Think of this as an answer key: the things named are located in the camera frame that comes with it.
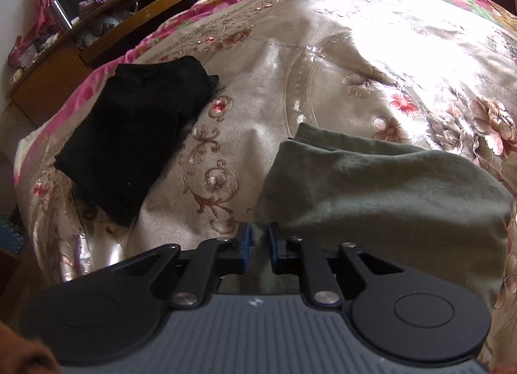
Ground floral satin bedspread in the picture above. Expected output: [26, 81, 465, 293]
[12, 0, 517, 370]

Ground pink floral cloth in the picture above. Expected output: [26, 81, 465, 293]
[8, 0, 78, 68]

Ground wooden TV cabinet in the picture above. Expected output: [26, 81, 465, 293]
[6, 0, 242, 121]

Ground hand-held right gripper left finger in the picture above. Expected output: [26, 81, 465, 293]
[117, 223, 254, 308]

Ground blue textured mat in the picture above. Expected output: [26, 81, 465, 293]
[0, 216, 22, 254]

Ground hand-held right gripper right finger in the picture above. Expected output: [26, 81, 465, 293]
[268, 223, 405, 306]

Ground grey-green pants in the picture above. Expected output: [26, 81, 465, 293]
[254, 122, 514, 306]

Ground folded black pants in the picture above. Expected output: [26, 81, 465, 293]
[53, 55, 221, 228]

